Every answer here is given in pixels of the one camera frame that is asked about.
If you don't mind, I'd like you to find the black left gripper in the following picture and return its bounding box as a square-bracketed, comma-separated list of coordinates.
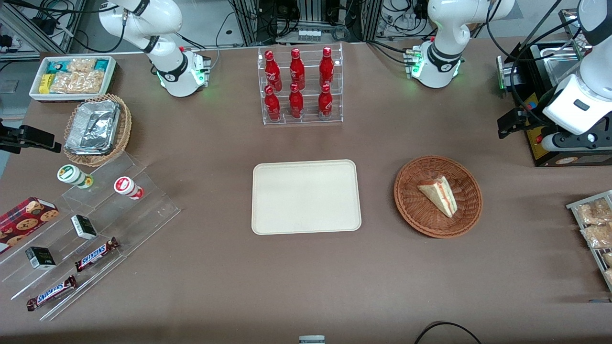
[497, 108, 546, 140]

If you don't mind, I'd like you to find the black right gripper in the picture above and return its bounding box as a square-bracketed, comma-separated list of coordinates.
[0, 119, 63, 155]

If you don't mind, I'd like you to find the triangular sandwich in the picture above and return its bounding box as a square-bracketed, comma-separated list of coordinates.
[418, 175, 458, 218]

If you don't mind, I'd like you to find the foil tray stack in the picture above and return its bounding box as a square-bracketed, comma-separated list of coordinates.
[65, 100, 120, 156]

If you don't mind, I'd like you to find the light wicker basket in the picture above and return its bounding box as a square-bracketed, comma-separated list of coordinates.
[63, 94, 132, 167]

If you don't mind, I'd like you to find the brown round wicker basket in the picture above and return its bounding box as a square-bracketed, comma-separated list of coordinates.
[393, 155, 483, 238]

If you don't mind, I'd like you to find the tray of packaged pastries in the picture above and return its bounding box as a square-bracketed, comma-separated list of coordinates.
[566, 190, 612, 292]

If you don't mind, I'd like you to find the cream plastic tray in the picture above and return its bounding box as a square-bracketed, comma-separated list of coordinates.
[251, 160, 362, 236]

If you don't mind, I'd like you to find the white plastic snack bin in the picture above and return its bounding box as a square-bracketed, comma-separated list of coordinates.
[29, 55, 118, 103]

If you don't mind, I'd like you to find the green lid yogurt cup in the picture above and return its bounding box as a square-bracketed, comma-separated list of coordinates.
[57, 164, 94, 190]

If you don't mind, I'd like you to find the black food warmer machine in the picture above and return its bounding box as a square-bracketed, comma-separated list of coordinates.
[496, 40, 612, 168]

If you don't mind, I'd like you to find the large clear cracker bag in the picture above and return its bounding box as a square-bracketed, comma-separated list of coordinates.
[50, 71, 105, 94]

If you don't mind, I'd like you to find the steel warmer pan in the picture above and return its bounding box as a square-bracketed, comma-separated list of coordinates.
[544, 52, 583, 87]

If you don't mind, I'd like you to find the small clear cracker bag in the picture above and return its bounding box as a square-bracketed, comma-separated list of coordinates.
[66, 58, 97, 73]

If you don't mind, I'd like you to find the red cookie box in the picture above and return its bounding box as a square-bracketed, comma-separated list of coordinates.
[0, 196, 60, 254]

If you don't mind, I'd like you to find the small black box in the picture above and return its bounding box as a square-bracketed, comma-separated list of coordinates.
[70, 214, 98, 240]
[25, 246, 57, 271]

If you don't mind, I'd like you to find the red lid yogurt cup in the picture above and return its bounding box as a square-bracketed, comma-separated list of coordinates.
[113, 176, 144, 201]

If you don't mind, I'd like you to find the clear acrylic stepped shelf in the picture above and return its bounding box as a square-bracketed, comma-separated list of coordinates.
[0, 151, 181, 322]

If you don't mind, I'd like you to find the snickers bar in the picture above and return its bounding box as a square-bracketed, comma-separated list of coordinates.
[26, 274, 78, 312]
[74, 236, 120, 273]

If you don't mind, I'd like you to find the red cola bottle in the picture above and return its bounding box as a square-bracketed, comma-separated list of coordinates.
[319, 46, 335, 88]
[264, 85, 282, 121]
[318, 84, 334, 118]
[289, 83, 305, 119]
[264, 50, 283, 92]
[289, 48, 306, 91]

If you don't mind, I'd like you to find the clear acrylic bottle rack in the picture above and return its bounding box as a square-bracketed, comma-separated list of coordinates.
[257, 43, 344, 126]

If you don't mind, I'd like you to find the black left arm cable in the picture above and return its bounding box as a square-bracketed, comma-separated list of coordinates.
[487, 0, 583, 126]

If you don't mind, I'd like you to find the aluminium frame rack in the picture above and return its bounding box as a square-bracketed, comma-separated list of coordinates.
[0, 0, 87, 54]

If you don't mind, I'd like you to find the black table cable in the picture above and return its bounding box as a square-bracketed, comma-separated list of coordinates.
[413, 321, 483, 344]

